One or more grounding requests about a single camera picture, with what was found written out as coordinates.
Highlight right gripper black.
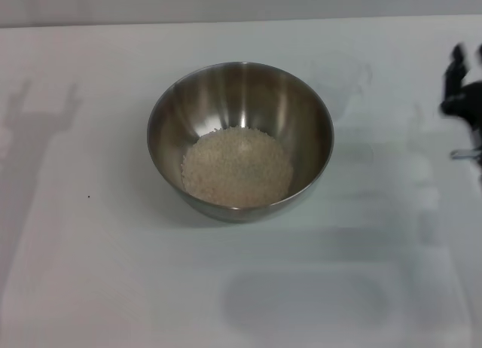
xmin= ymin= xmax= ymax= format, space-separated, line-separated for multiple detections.
xmin=441 ymin=42 xmax=482 ymax=133

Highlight clear plastic measuring cup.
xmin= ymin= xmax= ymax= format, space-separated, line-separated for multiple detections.
xmin=306 ymin=53 xmax=373 ymax=118

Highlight white rice grains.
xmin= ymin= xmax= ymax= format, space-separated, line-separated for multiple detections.
xmin=181 ymin=125 xmax=295 ymax=208

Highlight stainless steel mixing bowl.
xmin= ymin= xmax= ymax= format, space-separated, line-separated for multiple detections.
xmin=146 ymin=61 xmax=335 ymax=224

